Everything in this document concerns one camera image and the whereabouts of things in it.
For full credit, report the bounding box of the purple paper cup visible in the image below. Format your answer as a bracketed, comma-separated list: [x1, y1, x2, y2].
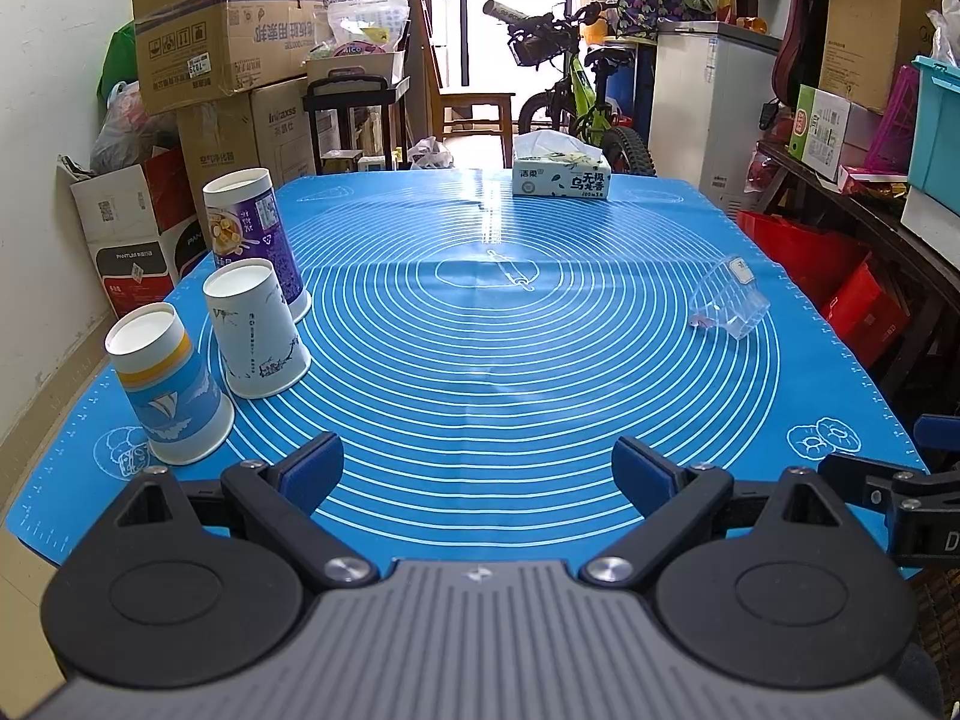
[203, 167, 313, 323]

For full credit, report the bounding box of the white chest freezer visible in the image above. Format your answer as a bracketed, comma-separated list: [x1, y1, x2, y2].
[647, 21, 779, 215]

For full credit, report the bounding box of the tall cardboard box right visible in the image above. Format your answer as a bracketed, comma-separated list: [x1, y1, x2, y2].
[818, 0, 940, 115]

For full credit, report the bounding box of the teal plastic bin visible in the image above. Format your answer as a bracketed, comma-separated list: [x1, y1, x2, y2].
[908, 55, 960, 215]

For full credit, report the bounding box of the lower cardboard box stack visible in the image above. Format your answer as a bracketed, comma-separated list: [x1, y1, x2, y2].
[176, 76, 317, 242]

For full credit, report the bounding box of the red gift box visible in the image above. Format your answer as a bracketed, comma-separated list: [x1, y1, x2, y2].
[736, 211, 910, 367]

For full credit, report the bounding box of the tissue box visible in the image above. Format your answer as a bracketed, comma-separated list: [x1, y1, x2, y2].
[512, 130, 612, 200]

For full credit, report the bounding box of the blue and yellow paper cup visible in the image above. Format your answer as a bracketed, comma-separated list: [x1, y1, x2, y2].
[104, 302, 235, 466]

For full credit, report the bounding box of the clear plastic cup with label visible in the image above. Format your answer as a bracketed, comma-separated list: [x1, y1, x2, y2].
[688, 255, 770, 341]

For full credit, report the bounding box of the wooden chair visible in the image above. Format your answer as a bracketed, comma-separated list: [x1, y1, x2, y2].
[412, 0, 514, 167]

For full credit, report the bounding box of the blue silicone baking mat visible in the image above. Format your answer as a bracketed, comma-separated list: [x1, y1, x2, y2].
[5, 167, 932, 579]

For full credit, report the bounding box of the white red box on floor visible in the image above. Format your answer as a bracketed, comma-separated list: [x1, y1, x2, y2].
[62, 148, 208, 317]

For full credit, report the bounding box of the white paper cup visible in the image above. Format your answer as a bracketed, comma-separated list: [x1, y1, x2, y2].
[203, 259, 313, 400]

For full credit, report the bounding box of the black metal stool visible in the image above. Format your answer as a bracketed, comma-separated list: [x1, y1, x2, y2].
[302, 75, 412, 174]

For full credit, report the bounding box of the green white carton box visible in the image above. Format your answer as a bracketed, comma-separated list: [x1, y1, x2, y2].
[788, 85, 880, 182]

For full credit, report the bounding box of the green bicycle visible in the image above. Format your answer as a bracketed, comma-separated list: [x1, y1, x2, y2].
[483, 0, 656, 177]

